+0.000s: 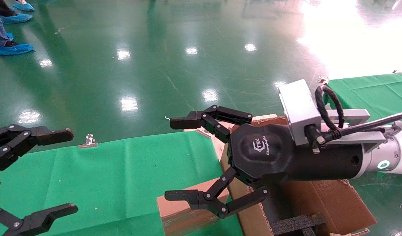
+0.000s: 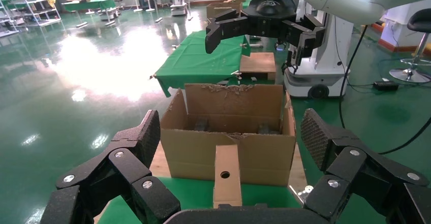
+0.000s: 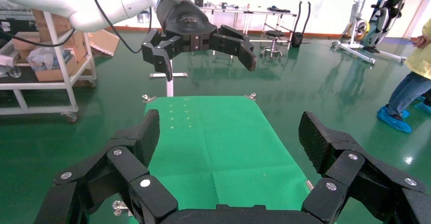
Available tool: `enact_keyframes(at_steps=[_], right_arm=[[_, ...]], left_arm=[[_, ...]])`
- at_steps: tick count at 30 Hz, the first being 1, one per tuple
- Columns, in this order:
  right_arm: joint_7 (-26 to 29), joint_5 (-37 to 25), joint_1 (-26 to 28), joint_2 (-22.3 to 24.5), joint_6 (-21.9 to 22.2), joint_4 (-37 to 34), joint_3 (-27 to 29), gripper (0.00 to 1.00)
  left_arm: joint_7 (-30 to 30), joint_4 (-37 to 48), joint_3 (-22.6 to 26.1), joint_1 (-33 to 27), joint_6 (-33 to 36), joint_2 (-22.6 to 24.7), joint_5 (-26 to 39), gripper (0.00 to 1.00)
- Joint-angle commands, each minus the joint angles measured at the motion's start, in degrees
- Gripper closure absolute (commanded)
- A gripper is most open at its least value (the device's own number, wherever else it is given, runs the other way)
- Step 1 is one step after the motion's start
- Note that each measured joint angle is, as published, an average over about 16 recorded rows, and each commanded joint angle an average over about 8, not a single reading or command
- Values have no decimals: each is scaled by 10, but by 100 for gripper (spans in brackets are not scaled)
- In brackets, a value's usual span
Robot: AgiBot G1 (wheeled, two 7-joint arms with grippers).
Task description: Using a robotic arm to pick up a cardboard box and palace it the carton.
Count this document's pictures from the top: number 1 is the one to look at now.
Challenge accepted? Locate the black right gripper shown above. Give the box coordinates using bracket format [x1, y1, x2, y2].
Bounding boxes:
[165, 105, 372, 219]

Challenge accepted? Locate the small brown cardboard box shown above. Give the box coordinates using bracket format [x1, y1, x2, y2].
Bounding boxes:
[157, 179, 230, 236]

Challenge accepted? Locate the large open cardboard carton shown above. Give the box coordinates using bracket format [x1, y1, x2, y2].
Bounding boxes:
[219, 113, 378, 236]

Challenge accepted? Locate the large green table cloth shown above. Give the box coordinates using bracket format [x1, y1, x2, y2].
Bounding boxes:
[0, 131, 244, 236]

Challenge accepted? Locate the black foam insert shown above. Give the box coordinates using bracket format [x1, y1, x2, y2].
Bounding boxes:
[271, 213, 327, 236]

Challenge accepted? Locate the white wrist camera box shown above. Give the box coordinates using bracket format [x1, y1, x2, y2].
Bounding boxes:
[279, 79, 322, 146]

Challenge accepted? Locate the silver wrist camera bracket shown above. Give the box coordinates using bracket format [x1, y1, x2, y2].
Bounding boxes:
[319, 108, 402, 154]

